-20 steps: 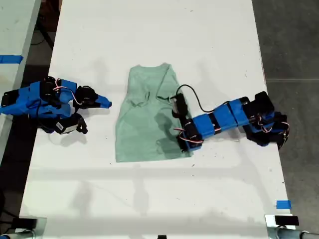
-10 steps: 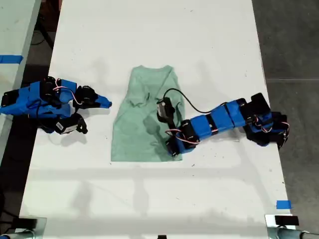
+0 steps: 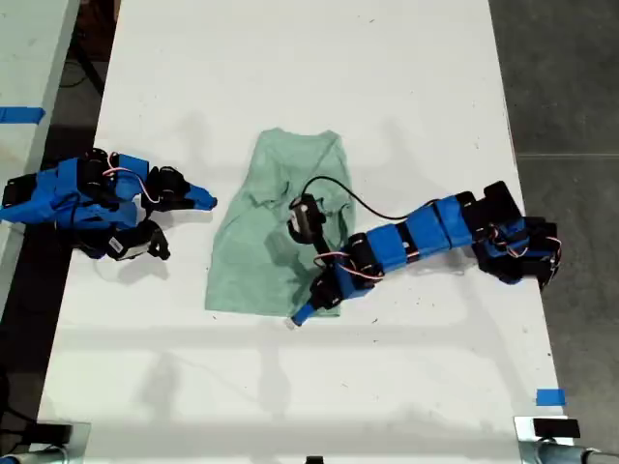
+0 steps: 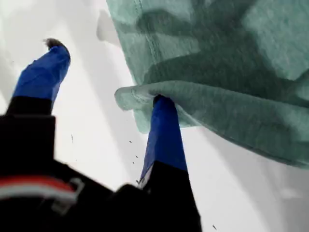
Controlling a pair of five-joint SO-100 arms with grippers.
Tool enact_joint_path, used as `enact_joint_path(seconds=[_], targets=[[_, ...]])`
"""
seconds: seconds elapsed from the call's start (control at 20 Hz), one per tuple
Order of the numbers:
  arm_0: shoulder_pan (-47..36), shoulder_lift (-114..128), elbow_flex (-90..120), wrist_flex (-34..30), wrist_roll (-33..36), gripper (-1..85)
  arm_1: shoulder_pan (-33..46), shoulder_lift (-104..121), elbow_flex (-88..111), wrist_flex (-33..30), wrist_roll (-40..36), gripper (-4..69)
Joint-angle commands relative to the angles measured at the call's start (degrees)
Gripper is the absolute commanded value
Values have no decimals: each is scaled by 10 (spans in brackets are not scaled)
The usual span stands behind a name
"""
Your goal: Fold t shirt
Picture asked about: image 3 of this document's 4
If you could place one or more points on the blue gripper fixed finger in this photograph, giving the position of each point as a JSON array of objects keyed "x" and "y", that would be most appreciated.
[
  {"x": 202, "y": 191},
  {"x": 304, "y": 312}
]

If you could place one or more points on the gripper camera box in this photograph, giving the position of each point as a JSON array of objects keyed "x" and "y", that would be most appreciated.
[
  {"x": 305, "y": 217},
  {"x": 128, "y": 244}
]

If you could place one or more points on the white side table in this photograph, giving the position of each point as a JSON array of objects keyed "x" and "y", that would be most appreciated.
[{"x": 29, "y": 58}]

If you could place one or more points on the long blue tape strip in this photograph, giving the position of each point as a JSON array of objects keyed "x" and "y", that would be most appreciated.
[{"x": 21, "y": 115}]

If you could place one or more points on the short blue tape strip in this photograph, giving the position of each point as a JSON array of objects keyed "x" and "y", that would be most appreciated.
[{"x": 551, "y": 397}]

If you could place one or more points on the pale green T-shirt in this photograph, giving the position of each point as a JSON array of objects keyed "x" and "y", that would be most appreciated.
[{"x": 251, "y": 251}]

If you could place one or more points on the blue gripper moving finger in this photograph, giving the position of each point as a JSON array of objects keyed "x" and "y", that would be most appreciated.
[
  {"x": 198, "y": 204},
  {"x": 323, "y": 305}
]

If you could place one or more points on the small black box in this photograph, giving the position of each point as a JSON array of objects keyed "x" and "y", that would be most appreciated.
[{"x": 314, "y": 459}]

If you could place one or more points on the metal table clamp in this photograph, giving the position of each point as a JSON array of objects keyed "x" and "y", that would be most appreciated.
[
  {"x": 58, "y": 435},
  {"x": 551, "y": 432}
]

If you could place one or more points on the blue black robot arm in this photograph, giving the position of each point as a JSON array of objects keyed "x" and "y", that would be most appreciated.
[
  {"x": 53, "y": 193},
  {"x": 430, "y": 232}
]

